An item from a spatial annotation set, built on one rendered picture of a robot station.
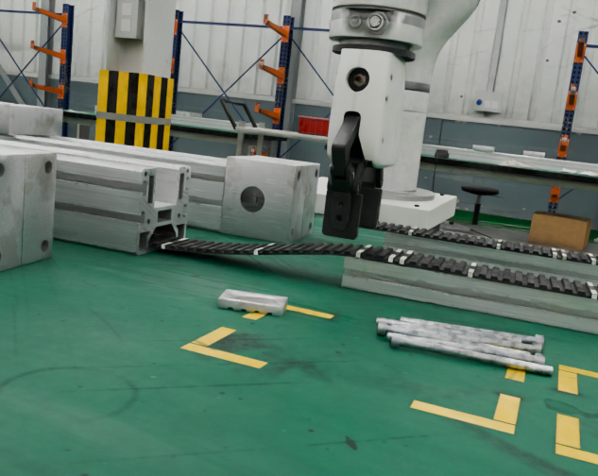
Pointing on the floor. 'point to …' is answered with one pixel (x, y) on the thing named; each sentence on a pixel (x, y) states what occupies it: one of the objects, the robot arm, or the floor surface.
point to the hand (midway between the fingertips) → (352, 218)
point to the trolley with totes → (317, 130)
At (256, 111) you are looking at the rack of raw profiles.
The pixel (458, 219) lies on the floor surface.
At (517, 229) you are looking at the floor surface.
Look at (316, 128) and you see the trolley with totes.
